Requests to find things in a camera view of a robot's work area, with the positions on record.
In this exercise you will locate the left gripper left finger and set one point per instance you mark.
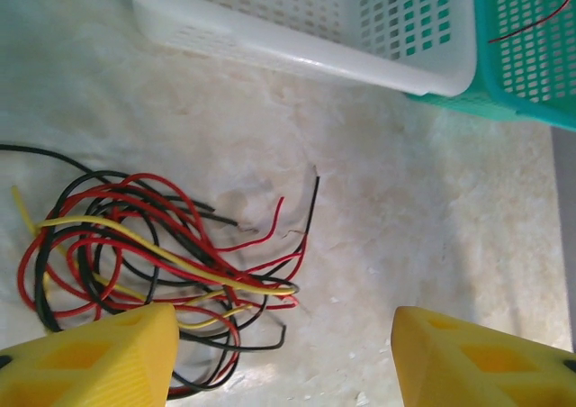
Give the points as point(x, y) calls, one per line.
point(90, 371)

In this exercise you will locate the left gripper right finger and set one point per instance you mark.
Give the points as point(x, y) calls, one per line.
point(486, 371)

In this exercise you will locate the white plastic basket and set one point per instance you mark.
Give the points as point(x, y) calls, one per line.
point(315, 62)

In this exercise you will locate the teal plastic basket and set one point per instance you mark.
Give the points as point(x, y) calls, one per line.
point(495, 105)

